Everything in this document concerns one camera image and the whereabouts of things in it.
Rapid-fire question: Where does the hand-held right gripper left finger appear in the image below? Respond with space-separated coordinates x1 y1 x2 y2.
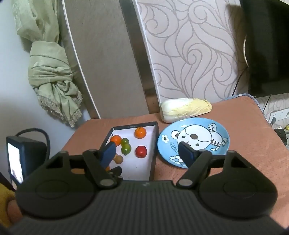
45 142 120 189

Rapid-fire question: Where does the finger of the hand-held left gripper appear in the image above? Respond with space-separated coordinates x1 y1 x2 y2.
108 166 124 181

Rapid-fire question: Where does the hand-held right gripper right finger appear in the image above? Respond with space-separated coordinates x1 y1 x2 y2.
177 142 243 188

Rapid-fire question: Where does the blue cartoon plate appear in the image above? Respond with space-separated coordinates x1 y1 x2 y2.
157 117 230 169

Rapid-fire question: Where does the black box white inside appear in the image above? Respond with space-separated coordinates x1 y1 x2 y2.
98 121 159 181

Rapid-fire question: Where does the napa cabbage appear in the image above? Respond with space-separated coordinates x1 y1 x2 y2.
160 98 213 123

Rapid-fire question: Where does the brown table cloth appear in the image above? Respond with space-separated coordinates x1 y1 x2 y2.
61 94 289 226

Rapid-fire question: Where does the green tied curtain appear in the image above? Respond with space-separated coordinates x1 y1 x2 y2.
10 0 83 128

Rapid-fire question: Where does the black small device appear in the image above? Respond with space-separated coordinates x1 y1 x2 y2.
274 128 289 145

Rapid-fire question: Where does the beige board white edge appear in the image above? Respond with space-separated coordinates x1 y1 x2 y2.
57 0 147 119

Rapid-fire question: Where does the swirl patterned panel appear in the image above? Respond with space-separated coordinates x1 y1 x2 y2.
132 0 251 105

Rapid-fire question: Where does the black television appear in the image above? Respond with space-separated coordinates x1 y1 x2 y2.
239 0 289 95

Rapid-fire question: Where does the white wall socket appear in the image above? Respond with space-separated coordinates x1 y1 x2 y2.
270 108 289 123

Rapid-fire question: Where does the beige wall cable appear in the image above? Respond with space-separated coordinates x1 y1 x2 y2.
243 34 249 67

